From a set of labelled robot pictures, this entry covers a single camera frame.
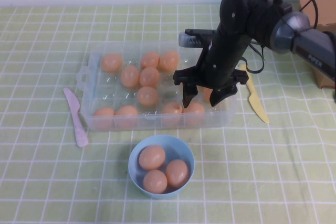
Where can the yellow plastic knife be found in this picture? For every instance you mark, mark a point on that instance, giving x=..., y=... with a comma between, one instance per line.
x=256, y=103

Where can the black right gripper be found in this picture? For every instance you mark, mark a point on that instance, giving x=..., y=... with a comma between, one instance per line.
x=223, y=61

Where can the brown egg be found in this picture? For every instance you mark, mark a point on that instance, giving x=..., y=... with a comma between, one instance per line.
x=129, y=76
x=155, y=181
x=111, y=62
x=149, y=60
x=168, y=60
x=126, y=111
x=207, y=95
x=103, y=113
x=149, y=76
x=147, y=95
x=171, y=111
x=195, y=111
x=152, y=157
x=177, y=172

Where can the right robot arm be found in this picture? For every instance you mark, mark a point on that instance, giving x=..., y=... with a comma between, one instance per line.
x=309, y=43

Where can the brown cardboard box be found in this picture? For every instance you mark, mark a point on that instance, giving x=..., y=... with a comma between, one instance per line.
x=328, y=3

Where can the clear plastic egg box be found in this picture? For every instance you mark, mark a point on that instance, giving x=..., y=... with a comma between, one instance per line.
x=147, y=123

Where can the green checked tablecloth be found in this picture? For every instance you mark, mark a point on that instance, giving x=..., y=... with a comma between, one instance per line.
x=39, y=182

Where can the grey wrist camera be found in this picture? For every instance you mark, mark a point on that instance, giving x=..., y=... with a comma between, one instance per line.
x=193, y=41

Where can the light blue bowl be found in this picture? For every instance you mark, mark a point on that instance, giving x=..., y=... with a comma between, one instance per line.
x=135, y=179

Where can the pink plastic knife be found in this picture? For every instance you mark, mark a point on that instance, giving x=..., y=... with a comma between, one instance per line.
x=76, y=119

